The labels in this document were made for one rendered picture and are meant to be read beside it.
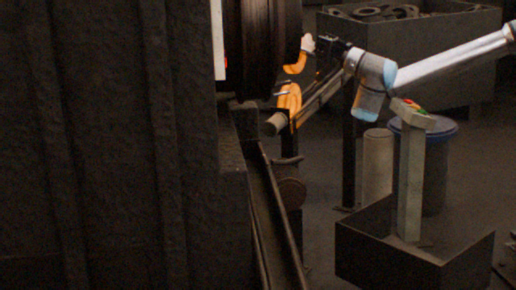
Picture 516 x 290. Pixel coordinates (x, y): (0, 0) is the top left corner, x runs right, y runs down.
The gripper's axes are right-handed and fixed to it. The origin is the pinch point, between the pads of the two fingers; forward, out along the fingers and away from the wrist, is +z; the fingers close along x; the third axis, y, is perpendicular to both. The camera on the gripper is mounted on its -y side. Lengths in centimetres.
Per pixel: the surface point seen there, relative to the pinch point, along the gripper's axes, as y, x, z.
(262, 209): -20, 70, -29
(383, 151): -38, -28, -37
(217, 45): 28, 97, -22
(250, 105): -11.9, 33.1, -3.0
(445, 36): -30, -201, -20
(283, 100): -17.9, 6.9, -3.5
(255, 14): 28, 70, -16
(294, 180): -35.6, 24.2, -20.8
